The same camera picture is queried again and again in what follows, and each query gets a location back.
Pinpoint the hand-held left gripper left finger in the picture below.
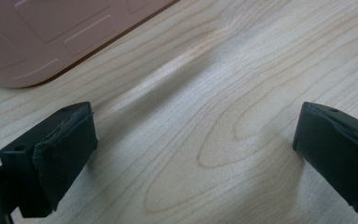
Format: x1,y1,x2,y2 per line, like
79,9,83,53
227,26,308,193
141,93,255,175
0,101,99,219

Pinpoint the pink plastic tray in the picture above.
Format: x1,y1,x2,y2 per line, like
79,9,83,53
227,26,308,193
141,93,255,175
0,0,181,89

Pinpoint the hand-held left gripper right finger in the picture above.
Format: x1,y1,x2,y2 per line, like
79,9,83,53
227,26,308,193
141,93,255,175
292,101,358,219

